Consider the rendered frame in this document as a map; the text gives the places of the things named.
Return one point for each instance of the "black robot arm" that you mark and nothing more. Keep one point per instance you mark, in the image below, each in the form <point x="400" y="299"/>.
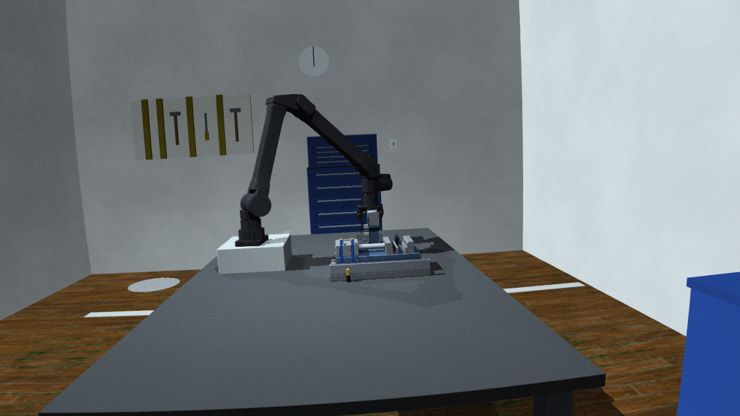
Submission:
<point x="255" y="203"/>

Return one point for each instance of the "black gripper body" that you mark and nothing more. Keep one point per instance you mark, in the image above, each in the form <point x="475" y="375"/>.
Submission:
<point x="369" y="202"/>

